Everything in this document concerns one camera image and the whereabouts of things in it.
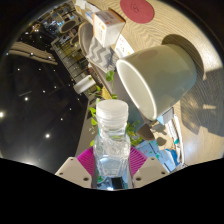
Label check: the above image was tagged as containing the group of dining chairs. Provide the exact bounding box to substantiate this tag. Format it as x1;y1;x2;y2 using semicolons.
41;4;88;46

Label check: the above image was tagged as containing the small blue white carton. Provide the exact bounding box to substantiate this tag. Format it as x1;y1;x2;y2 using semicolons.
156;107;175;126

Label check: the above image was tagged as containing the grey chevron cushion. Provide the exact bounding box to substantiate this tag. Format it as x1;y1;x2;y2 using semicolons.
85;35;120;74

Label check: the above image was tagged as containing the white and orange box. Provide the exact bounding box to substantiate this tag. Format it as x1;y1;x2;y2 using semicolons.
92;8;127;48

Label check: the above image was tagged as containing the clear bottle with white cap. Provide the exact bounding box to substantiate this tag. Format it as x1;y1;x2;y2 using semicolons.
92;99;132;178

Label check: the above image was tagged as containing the group of ceiling lights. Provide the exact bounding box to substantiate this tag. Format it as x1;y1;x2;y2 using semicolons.
0;63;76;141

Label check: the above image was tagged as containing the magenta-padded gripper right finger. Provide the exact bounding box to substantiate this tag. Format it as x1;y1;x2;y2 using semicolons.
128;146;170;189

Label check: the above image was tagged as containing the green potted plant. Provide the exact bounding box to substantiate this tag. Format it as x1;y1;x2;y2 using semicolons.
87;68;154;148

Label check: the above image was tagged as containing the white round pillar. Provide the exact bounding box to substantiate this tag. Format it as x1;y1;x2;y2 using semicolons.
72;74;96;95

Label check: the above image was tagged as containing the flat round red coaster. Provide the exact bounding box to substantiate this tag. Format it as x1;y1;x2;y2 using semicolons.
119;0;156;25

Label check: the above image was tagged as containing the pale green mug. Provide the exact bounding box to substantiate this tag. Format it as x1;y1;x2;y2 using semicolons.
115;43;198;122

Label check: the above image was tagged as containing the printed paper menu sheet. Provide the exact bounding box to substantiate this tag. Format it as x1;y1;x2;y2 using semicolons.
114;32;135;58

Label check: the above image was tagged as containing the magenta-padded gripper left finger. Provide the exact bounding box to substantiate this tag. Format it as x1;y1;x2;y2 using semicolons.
54;146;99;190

